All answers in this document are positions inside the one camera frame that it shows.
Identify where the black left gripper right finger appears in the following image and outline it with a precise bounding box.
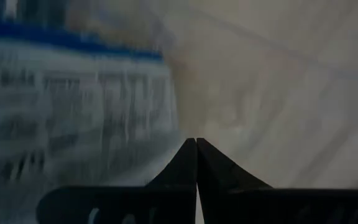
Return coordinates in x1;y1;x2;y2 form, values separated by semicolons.
197;138;358;224

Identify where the blue soy sauce ramen pack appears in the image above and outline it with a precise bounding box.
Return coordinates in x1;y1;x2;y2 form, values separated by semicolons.
0;12;181;224

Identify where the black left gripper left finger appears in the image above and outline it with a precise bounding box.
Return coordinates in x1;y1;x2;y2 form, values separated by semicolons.
35;138;198;224

